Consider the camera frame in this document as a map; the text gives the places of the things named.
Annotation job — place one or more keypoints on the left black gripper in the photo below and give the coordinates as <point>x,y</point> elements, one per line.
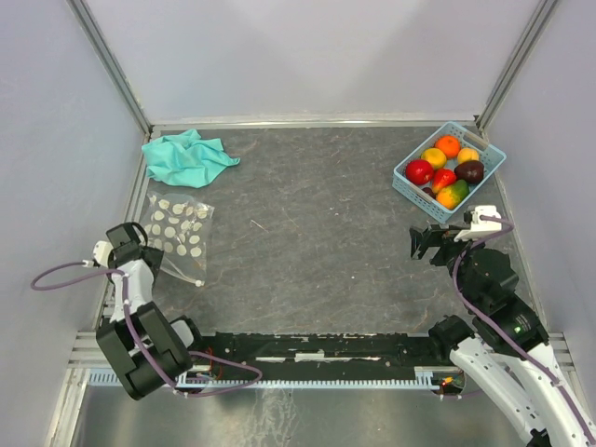
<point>156,254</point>

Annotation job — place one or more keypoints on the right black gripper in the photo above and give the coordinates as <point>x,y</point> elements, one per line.
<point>442,238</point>

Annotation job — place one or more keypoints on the clear dotted zip bag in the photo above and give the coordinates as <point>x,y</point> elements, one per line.
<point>179,225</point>

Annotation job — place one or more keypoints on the green orange mango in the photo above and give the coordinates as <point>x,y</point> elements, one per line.
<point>451,196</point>

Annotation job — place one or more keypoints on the red apple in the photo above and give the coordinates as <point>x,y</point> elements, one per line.
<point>419,172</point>

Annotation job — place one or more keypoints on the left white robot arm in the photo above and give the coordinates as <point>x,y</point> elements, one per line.
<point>144,349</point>

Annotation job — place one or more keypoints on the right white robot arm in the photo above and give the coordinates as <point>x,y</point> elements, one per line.
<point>505,350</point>

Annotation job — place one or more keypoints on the small dark plum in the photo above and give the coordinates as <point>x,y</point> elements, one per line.
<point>429,192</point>

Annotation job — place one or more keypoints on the red strawberry pear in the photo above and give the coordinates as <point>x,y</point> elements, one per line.
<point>442,178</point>

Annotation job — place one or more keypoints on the dark purple avocado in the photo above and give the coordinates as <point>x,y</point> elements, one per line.
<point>472,172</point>

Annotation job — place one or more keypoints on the yellow orange fruit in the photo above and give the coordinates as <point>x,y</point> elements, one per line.
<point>435,157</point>

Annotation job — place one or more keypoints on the orange tangerine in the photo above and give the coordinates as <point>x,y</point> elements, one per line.
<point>449,145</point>

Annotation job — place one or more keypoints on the teal crumpled cloth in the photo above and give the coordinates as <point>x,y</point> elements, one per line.
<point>186,159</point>

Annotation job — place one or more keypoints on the light blue plastic basket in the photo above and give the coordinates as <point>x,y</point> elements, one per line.
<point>491,157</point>

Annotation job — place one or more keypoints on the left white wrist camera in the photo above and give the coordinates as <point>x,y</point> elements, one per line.
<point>100,255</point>

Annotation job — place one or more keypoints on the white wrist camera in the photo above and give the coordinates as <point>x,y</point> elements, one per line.
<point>481,221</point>
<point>100,255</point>

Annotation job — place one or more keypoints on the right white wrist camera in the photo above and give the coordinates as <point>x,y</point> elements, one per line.
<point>481,221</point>

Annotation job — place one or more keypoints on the aluminium frame rail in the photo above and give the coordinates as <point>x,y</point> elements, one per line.
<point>86,353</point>

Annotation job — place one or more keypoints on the light blue cable duct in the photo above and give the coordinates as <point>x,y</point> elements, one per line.
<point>423,380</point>

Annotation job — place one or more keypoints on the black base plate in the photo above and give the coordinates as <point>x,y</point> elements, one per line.
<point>330,356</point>

